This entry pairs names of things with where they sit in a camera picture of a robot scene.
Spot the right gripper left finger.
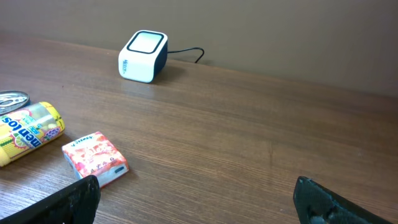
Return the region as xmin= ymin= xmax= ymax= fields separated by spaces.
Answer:
xmin=1 ymin=175 xmax=101 ymax=224

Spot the yellow mentos bottle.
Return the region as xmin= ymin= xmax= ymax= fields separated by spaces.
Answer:
xmin=1 ymin=101 xmax=65 ymax=167

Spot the silver tin can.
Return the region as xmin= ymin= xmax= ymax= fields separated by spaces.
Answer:
xmin=0 ymin=90 xmax=30 ymax=115

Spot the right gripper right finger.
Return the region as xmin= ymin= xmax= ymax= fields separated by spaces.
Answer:
xmin=293 ymin=176 xmax=391 ymax=224

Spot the red tissue pack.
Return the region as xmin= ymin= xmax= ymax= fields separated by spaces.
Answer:
xmin=62 ymin=131 xmax=129 ymax=187

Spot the black scanner cable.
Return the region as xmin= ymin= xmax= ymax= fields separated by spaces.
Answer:
xmin=167 ymin=47 xmax=205 ymax=64

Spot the white barcode scanner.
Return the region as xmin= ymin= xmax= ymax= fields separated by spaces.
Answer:
xmin=118 ymin=30 xmax=168 ymax=83

